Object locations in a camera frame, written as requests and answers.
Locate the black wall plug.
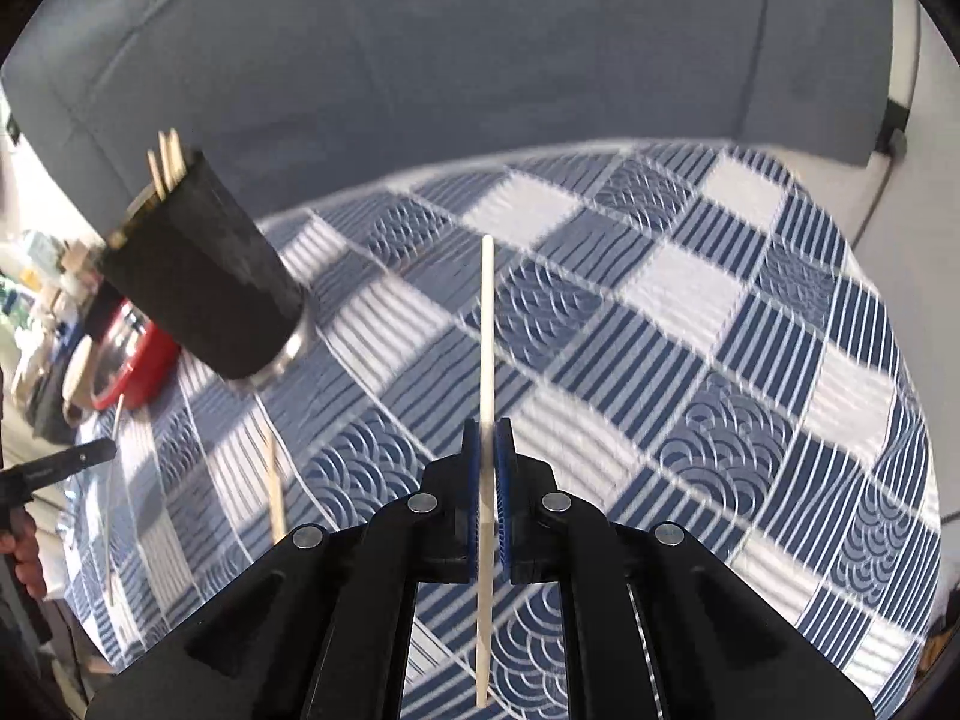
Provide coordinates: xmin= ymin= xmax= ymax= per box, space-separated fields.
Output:
xmin=877 ymin=101 xmax=911 ymax=158

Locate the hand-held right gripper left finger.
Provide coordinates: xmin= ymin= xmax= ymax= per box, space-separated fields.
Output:
xmin=86 ymin=416 xmax=485 ymax=720

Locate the blue white patterned tablecloth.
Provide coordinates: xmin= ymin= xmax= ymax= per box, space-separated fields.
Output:
xmin=56 ymin=139 xmax=942 ymax=720

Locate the black cylindrical utensil holder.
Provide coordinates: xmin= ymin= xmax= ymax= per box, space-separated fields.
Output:
xmin=97 ymin=148 xmax=316 ymax=391

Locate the bunch of wooden chopsticks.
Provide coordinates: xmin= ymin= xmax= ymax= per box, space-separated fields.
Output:
xmin=145 ymin=127 xmax=188 ymax=201

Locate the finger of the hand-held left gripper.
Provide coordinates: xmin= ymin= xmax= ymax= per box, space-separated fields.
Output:
xmin=15 ymin=437 xmax=119 ymax=485

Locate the grey backdrop cloth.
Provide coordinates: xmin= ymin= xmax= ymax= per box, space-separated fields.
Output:
xmin=0 ymin=0 xmax=897 ymax=241

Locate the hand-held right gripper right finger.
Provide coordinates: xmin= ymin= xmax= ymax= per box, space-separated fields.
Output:
xmin=495 ymin=416 xmax=876 ymax=720

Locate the single wooden chopstick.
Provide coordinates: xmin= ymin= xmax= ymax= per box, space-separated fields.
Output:
xmin=474 ymin=235 xmax=497 ymax=710
xmin=265 ymin=431 xmax=288 ymax=545

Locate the red steel-lined bowl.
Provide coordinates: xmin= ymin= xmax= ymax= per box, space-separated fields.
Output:
xmin=82 ymin=300 xmax=181 ymax=410

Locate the person's left hand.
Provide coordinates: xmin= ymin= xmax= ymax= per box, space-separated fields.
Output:
xmin=0 ymin=514 xmax=47 ymax=602

